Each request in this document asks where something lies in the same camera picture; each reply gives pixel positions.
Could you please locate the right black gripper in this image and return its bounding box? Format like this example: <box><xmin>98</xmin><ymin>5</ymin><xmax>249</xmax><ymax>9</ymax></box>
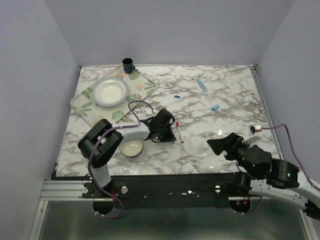
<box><xmin>206</xmin><ymin>131</ymin><xmax>259</xmax><ymax>179</ymax></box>

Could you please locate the white marker red tip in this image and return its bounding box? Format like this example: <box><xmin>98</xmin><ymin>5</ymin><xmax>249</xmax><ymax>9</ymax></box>
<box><xmin>175</xmin><ymin>122</ymin><xmax>185</xmax><ymax>144</ymax></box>

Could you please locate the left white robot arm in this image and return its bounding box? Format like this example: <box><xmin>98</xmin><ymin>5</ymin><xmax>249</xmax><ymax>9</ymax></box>
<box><xmin>77</xmin><ymin>108</ymin><xmax>176</xmax><ymax>198</ymax></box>

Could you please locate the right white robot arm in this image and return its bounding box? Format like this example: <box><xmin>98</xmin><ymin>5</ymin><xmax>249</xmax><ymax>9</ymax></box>
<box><xmin>207</xmin><ymin>132</ymin><xmax>320</xmax><ymax>220</ymax></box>

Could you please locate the white dark-rimmed bowl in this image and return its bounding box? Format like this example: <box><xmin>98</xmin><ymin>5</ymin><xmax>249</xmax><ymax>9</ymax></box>
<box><xmin>119</xmin><ymin>140</ymin><xmax>144</xmax><ymax>158</ymax></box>

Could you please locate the light blue marker cap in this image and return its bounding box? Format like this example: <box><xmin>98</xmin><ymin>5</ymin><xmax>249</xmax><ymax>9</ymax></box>
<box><xmin>211</xmin><ymin>104</ymin><xmax>220</xmax><ymax>111</ymax></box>

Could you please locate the light blue marker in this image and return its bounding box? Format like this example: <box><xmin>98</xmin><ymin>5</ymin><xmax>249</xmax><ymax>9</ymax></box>
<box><xmin>197</xmin><ymin>79</ymin><xmax>208</xmax><ymax>93</ymax></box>

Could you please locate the white blue-rimmed plate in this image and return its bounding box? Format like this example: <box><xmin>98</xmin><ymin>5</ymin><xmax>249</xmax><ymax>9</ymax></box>
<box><xmin>91</xmin><ymin>77</ymin><xmax>130</xmax><ymax>108</ymax></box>

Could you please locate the dark blue mug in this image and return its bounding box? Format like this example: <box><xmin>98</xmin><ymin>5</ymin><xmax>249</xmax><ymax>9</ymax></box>
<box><xmin>122</xmin><ymin>58</ymin><xmax>136</xmax><ymax>75</ymax></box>

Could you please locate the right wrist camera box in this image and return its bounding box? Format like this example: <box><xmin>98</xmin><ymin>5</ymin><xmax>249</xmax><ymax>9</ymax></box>
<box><xmin>243</xmin><ymin>124</ymin><xmax>262</xmax><ymax>144</ymax></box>

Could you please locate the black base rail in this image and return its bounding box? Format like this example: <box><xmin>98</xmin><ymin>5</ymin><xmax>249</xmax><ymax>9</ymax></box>
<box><xmin>74</xmin><ymin>171</ymin><xmax>278</xmax><ymax>210</ymax></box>

